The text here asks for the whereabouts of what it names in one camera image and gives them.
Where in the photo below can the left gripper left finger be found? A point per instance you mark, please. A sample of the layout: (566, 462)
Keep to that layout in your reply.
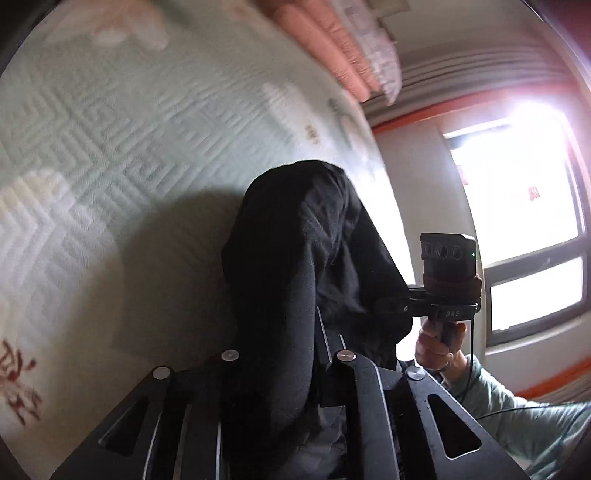
(170, 426)

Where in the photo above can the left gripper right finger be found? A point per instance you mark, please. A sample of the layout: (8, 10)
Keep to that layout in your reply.
(404, 424)

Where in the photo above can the black hooded jacket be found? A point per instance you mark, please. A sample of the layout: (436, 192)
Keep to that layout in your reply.
(303, 249)

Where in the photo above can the right forearm green sleeve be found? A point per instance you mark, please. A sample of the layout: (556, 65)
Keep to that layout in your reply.
(545, 435)

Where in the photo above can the person's right hand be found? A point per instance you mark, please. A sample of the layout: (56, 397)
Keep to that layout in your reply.
(433, 354)

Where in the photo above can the beige window curtain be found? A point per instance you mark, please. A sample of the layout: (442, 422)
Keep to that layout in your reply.
(440, 74)

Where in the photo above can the pink folded quilt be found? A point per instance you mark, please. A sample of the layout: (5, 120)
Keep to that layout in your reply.
(317, 28)

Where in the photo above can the green floral bedspread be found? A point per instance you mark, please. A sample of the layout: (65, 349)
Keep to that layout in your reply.
(124, 158)

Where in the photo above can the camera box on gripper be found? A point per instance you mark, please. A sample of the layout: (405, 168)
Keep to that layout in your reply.
(450, 266)

